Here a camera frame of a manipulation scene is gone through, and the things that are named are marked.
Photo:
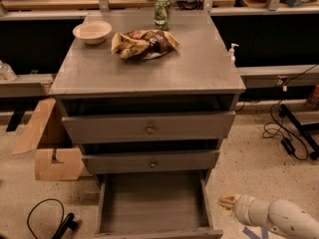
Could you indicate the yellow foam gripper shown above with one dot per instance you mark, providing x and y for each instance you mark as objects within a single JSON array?
[{"x": 243, "y": 205}]

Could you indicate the grey bottom drawer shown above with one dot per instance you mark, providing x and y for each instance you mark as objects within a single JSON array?
[{"x": 156, "y": 205}]

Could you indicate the grey drawer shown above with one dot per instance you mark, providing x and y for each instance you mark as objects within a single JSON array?
[
  {"x": 156, "y": 205},
  {"x": 150, "y": 161},
  {"x": 148, "y": 127}
]

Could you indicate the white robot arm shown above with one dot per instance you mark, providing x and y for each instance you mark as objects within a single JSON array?
[{"x": 281, "y": 217}]

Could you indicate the grey middle drawer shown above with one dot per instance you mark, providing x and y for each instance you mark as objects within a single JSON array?
[{"x": 150, "y": 161}]

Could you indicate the grey top drawer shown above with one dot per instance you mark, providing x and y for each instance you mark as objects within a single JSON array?
[{"x": 148, "y": 127}]

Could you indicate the grey drawer cabinet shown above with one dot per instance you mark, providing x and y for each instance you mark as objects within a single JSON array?
[{"x": 197, "y": 77}]

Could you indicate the black stand leg right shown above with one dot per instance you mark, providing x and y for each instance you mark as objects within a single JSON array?
[{"x": 304, "y": 129}]

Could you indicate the orange bottle right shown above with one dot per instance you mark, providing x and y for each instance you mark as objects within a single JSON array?
[{"x": 312, "y": 102}]

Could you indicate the white pump bottle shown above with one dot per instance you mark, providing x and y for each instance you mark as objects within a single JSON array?
[{"x": 231, "y": 51}]

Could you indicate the black stand foot left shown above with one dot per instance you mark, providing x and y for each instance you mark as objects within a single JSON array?
[{"x": 67, "y": 223}]

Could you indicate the cardboard box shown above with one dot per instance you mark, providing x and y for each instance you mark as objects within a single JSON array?
[{"x": 56, "y": 158}]

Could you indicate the crumpled chip bag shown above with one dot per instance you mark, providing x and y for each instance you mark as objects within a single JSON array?
[{"x": 143, "y": 44}]

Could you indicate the green soda can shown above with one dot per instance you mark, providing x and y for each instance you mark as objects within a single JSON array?
[{"x": 162, "y": 12}]

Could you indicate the white bowl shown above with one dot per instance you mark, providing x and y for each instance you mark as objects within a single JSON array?
[{"x": 94, "y": 32}]

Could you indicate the clear plastic container left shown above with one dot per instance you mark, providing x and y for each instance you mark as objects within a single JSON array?
[{"x": 6, "y": 73}]

